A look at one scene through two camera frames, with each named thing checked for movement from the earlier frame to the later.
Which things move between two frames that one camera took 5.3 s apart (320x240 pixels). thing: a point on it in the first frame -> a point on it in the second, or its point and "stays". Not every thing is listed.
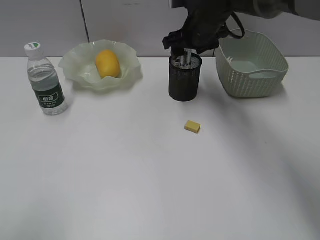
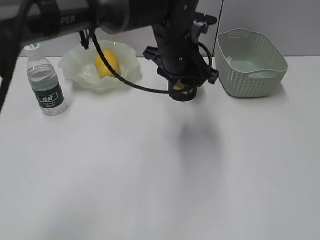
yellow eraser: x=192 y=126 -> x=179 y=85
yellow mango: x=107 y=64 stays
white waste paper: x=228 y=60 stays
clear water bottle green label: x=44 y=81 stays
